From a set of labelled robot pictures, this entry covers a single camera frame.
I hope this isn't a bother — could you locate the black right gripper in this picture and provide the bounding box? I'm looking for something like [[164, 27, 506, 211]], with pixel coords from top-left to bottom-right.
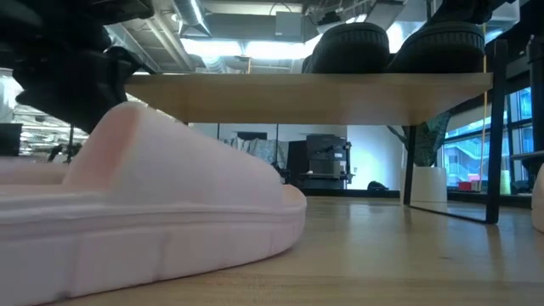
[[428, 0, 518, 25]]

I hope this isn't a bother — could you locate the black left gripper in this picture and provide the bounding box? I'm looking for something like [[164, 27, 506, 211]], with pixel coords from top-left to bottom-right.
[[0, 0, 155, 134]]

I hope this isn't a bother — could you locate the black slide sandal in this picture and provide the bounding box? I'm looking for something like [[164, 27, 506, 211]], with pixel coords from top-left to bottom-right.
[[384, 20, 487, 75], [301, 21, 391, 75]]

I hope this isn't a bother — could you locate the wooden shelf with black legs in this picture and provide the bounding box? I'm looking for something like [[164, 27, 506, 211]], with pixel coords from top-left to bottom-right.
[[124, 37, 510, 225]]

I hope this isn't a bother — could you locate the black computer monitor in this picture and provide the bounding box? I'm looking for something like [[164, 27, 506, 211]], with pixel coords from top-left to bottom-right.
[[0, 122, 24, 157]]

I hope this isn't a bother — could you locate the large glass window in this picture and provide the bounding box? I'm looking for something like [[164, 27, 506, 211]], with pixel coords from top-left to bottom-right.
[[441, 87, 535, 190]]

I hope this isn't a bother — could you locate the yellow-green cylinder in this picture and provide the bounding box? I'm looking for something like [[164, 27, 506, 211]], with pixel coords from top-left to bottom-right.
[[499, 169, 512, 196]]

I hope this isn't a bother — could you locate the green plant in white pot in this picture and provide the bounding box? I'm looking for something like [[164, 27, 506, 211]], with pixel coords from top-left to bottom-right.
[[386, 109, 454, 205]]

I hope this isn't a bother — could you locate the bright ceiling light strip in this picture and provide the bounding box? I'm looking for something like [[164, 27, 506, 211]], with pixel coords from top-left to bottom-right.
[[180, 37, 324, 60]]

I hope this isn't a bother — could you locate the grey patterned fabric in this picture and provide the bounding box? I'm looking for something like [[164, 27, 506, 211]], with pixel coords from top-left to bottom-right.
[[223, 136, 291, 167]]

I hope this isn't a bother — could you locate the black machine cabinet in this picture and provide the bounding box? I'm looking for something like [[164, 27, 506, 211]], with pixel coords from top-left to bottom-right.
[[286, 133, 354, 190]]

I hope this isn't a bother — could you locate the black upright post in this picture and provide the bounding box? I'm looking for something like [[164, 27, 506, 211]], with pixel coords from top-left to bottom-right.
[[526, 36, 544, 171]]

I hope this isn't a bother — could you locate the yellow hanging cord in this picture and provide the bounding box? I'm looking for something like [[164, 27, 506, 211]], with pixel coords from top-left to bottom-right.
[[481, 23, 488, 192]]

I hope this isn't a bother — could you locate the silver round air duct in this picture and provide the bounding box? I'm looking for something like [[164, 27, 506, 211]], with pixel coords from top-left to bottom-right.
[[172, 0, 213, 39]]

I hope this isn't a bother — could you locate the grey rectangular air duct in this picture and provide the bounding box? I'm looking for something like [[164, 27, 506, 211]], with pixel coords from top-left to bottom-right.
[[203, 11, 318, 43]]

